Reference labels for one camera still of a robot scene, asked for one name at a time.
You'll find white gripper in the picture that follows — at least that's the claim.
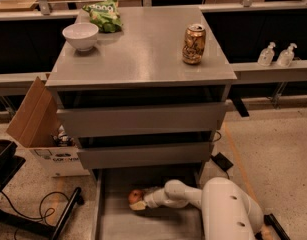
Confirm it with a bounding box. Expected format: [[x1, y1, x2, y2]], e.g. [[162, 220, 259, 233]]
[[129, 187, 159, 211]]

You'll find red apple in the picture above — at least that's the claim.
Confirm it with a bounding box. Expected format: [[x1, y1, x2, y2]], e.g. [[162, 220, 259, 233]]
[[128, 189, 144, 204]]

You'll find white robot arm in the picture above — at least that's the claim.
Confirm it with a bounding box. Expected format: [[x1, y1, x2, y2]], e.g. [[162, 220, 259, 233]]
[[128, 177, 264, 240]]

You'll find grey open bottom drawer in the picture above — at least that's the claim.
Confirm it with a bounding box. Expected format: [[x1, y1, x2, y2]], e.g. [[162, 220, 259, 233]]
[[91, 164, 204, 240]]

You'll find grey middle drawer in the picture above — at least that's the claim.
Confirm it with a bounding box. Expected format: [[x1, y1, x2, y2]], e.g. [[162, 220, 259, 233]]
[[77, 142, 213, 169]]

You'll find grey top drawer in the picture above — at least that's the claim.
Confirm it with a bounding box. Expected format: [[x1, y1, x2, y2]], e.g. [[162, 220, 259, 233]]
[[57, 102, 227, 137]]

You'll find grey drawer cabinet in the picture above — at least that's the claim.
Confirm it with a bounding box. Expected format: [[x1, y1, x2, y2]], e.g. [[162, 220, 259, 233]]
[[45, 5, 238, 182]]

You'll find black power adapter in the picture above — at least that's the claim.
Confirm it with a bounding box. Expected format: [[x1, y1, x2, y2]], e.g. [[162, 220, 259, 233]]
[[211, 153, 234, 172]]

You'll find black floor bar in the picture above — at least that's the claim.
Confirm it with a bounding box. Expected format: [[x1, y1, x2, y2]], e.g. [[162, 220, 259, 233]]
[[264, 214, 291, 240]]

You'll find cardboard box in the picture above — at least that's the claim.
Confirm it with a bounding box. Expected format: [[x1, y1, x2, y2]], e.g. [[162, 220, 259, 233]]
[[6, 78, 89, 177]]

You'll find black chair base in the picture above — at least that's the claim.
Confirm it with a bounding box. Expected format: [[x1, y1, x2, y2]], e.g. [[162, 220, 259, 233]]
[[0, 139, 85, 240]]

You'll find gold soda can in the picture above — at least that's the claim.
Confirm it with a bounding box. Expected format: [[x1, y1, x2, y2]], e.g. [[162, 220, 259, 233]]
[[182, 23, 206, 65]]

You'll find white ceramic bowl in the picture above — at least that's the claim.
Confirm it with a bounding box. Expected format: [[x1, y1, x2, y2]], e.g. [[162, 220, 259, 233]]
[[62, 23, 99, 51]]

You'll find green chip bag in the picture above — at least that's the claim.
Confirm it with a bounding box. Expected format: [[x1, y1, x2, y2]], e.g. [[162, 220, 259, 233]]
[[82, 0, 122, 33]]

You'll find left clear sanitizer bottle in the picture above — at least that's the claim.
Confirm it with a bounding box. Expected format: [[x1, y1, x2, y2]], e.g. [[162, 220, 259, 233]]
[[258, 42, 276, 66]]

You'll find clear sanitizer bottle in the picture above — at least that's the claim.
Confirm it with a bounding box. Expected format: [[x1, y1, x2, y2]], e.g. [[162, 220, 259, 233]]
[[277, 43, 297, 67], [258, 42, 276, 66]]

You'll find right clear sanitizer bottle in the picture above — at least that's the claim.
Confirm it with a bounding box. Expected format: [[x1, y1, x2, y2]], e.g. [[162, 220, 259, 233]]
[[277, 43, 297, 67]]

